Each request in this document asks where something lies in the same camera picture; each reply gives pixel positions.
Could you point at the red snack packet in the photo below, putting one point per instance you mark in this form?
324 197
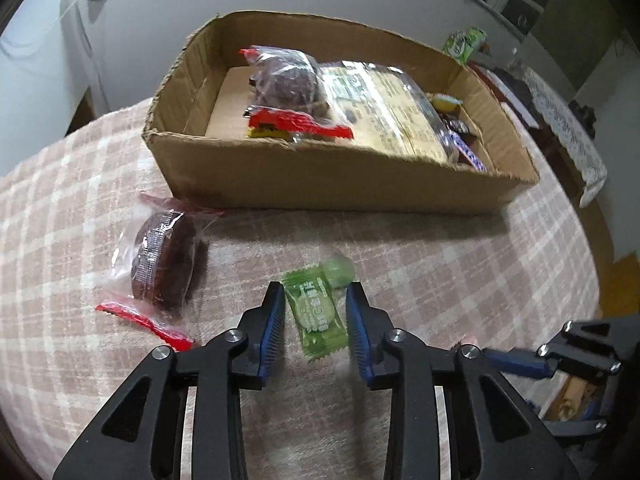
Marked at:
295 121

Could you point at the dark brown snack packet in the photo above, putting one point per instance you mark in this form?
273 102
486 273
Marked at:
457 125

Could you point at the green candy packet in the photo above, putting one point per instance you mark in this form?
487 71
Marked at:
315 315

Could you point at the cardboard box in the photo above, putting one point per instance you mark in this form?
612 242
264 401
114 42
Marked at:
325 180

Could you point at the white framed cabinet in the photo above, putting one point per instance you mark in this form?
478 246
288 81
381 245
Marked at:
525 10

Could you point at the large clear snack bag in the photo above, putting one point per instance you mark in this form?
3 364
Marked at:
380 105

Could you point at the chocolate pie clear red packet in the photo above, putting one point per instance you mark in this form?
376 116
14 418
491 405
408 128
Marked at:
287 80
160 260

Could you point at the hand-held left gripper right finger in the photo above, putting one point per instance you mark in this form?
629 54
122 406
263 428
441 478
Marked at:
357 330

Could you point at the green white pack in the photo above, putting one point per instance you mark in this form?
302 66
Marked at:
465 42

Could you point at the white lace cloth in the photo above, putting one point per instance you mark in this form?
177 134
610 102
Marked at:
570 130

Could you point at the chocolate bar blue white label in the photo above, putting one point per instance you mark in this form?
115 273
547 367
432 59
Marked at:
467 150

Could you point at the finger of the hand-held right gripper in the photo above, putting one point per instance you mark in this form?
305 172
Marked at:
575 432
515 362

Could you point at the yellow candy packet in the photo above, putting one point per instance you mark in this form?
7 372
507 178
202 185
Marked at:
265 134

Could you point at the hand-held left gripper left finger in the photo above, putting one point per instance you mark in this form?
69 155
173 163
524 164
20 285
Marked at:
272 330

